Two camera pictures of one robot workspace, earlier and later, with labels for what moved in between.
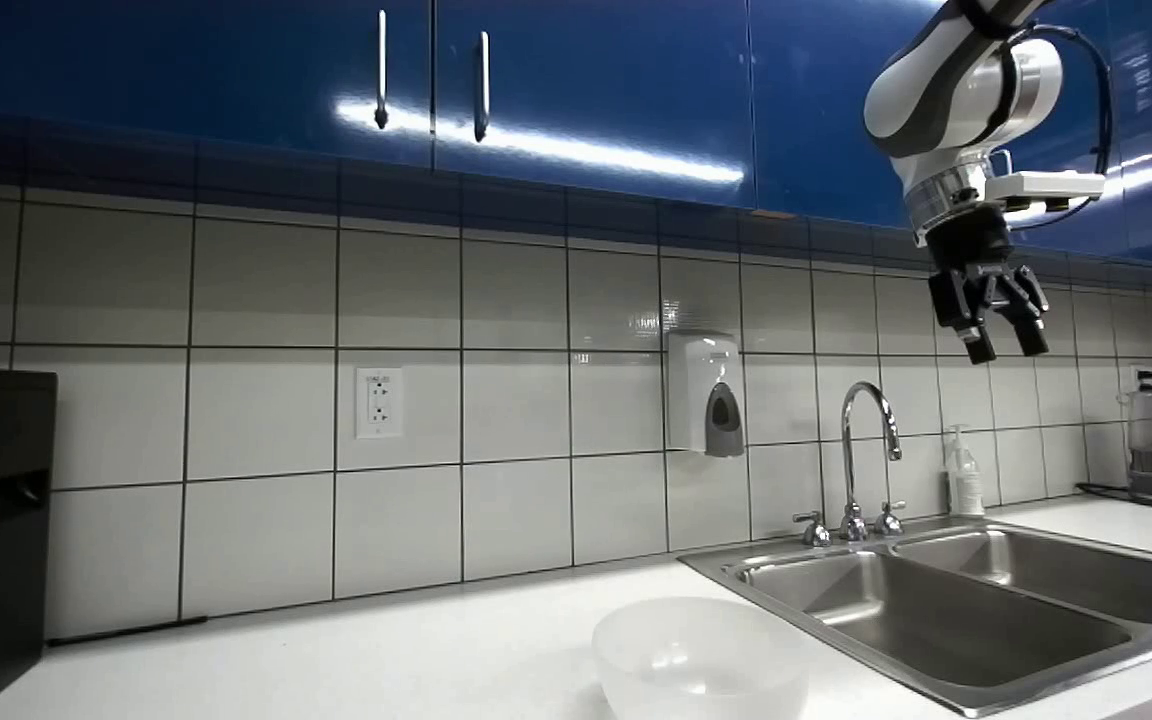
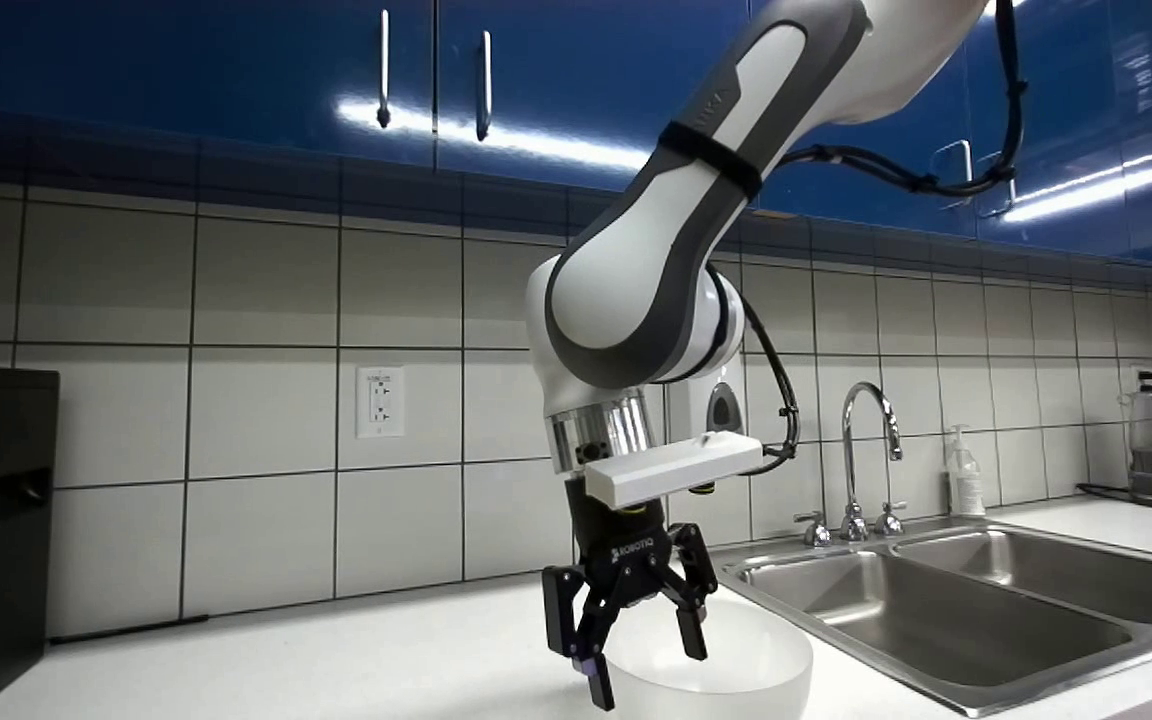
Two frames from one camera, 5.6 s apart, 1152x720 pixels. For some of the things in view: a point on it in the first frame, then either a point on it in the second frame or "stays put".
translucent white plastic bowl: (697, 658) stays put
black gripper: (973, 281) -> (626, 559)
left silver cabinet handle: (380, 69) stays put
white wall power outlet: (380, 403) stays put
